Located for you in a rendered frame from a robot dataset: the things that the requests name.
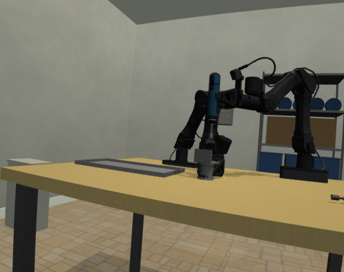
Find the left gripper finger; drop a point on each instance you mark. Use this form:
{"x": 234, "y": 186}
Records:
{"x": 232, "y": 97}
{"x": 221, "y": 104}

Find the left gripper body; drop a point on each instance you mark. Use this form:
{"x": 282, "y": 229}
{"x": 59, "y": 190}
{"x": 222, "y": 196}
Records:
{"x": 238, "y": 101}

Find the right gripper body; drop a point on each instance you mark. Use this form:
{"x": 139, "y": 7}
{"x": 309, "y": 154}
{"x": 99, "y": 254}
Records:
{"x": 216, "y": 157}

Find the dark blue electric nut driver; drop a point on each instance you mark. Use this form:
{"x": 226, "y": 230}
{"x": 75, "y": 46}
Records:
{"x": 213, "y": 103}

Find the black cylinder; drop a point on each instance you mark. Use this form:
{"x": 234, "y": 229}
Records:
{"x": 205, "y": 171}

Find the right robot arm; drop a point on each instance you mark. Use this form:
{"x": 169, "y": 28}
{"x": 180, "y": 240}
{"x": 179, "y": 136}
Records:
{"x": 185, "y": 140}

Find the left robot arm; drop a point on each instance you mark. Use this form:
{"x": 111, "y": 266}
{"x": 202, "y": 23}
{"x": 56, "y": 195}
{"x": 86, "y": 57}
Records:
{"x": 302, "y": 141}

